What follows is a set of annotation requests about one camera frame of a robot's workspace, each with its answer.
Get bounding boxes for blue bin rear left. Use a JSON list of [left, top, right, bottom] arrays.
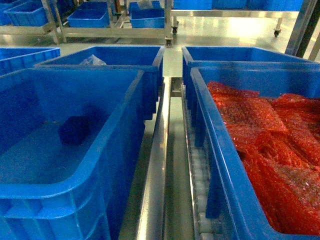
[[35, 45, 165, 120]]

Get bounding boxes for blue bin rear right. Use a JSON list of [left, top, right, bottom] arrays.
[[182, 46, 320, 110]]

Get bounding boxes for steel roller shelf rack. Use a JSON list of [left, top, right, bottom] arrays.
[[119, 46, 213, 240]]

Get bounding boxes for blue bin with red items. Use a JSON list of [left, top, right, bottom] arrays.
[[186, 67, 320, 240]]

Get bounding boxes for blue bin holding part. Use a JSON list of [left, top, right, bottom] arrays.
[[0, 68, 145, 240]]

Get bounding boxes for blue bin far left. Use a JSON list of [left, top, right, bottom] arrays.
[[0, 47, 61, 76]]

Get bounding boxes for clear plastic bag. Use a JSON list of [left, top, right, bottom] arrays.
[[80, 54, 107, 66]]

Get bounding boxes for red bubble wrap bags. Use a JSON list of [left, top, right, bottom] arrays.
[[207, 81, 320, 236]]

